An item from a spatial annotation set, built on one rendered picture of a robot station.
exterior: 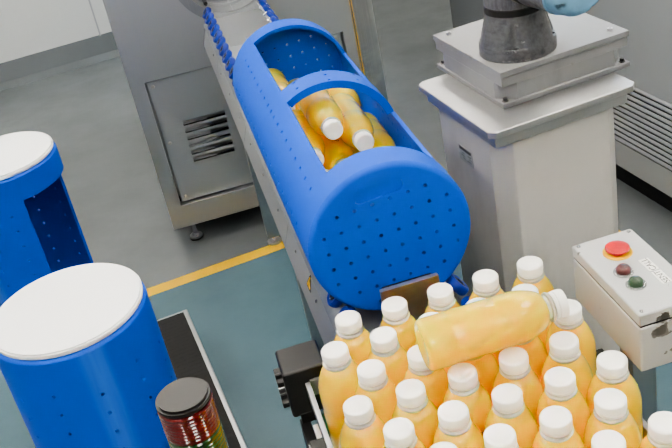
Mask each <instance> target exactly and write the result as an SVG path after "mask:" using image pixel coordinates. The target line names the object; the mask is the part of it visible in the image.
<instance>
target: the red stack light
mask: <svg viewBox="0 0 672 448"><path fill-rule="evenodd" d="M157 414H158V416H159V419H160V422H161V425H162V427H163V430H164V433H165V436H166V438H167V440H168V441H169V442H170V443H172V444H174V445H177V446H193V445H196V444H199V443H201V442H203V441H205V440H207V439H208V438H210V437H211V436H212V435H213V434H214V433H215V432H216V430H217V429H218V427H219V424H220V416H219V413H218V410H217V407H216V404H215V400H214V397H213V394H212V391H211V396H210V399H209V401H208V402H207V404H206V405H205V406H204V407H203V408H202V409H201V410H199V411H198V412H196V413H195V414H193V415H191V416H188V417H184V418H178V419H173V418H166V417H163V416H162V415H160V414H159V413H158V412H157Z"/></svg>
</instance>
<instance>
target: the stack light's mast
mask: <svg viewBox="0 0 672 448"><path fill-rule="evenodd" d="M210 396H211V389H210V386H209V384H208V383H207V382H206V381H205V380H203V379H200V378H195V377H186V378H181V379H178V380H175V381H173V382H171V383H169V384H168V385H166V386H165V387H164V388H163V389H162V390H161V391H160V392H159V394H158V395H157V397H156V400H155V407H156V410H157V412H158V413H159V414H160V415H162V416H163V417H166V418H173V419H178V418H184V417H188V416H191V415H193V414H195V413H196V412H198V411H199V410H201V409H202V408H203V407H204V406H205V405H206V404H207V402H208V401H209V399H210Z"/></svg>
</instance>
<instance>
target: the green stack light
mask: <svg viewBox="0 0 672 448"><path fill-rule="evenodd" d="M167 441H168V440H167ZM168 444H169V447H170V448H230V447H229V444H228V441H227V438H226V435H225V432H224V429H223V425H222V422H221V419H220V424H219V427H218V429H217V430H216V432H215V433H214V434H213V435H212V436H211V437H210V438H208V439H207V440H205V441H203V442H201V443H199V444H196V445H193V446H177V445H174V444H172V443H170V442H169V441H168Z"/></svg>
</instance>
